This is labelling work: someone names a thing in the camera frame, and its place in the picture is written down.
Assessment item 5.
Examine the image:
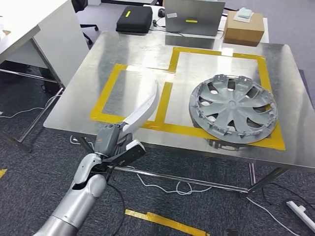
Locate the pale green pack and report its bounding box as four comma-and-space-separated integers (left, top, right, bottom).
233, 6, 254, 23

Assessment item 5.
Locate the white cable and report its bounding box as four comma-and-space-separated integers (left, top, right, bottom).
0, 93, 64, 119
69, 134, 302, 236

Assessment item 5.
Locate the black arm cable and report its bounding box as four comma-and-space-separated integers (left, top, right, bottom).
105, 164, 126, 236

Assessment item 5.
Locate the grey laptop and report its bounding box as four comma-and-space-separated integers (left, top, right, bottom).
164, 0, 226, 37

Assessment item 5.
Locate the yellow tape workbench outline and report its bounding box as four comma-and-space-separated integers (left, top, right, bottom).
90, 46, 286, 151

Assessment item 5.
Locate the white curved plastic part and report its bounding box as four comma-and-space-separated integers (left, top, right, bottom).
122, 81, 160, 135

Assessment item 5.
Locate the brown cardboard box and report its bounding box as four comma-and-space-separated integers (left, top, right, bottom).
223, 11, 266, 47

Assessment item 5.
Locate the black bag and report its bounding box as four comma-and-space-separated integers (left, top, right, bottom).
41, 66, 64, 95
0, 60, 32, 75

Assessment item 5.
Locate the black office chair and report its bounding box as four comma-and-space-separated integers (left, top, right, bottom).
70, 0, 100, 45

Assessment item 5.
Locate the black zip case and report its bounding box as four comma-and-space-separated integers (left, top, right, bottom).
116, 5, 153, 34

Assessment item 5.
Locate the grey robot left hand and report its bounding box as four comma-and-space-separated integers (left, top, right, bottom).
94, 121, 134, 159

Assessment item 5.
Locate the steel workbench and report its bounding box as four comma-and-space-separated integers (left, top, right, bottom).
43, 30, 315, 200

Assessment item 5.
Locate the white power strip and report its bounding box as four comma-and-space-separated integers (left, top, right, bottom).
286, 200, 315, 233

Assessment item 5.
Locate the grey wheel hubcap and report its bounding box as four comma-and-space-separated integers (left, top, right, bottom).
189, 74, 279, 145

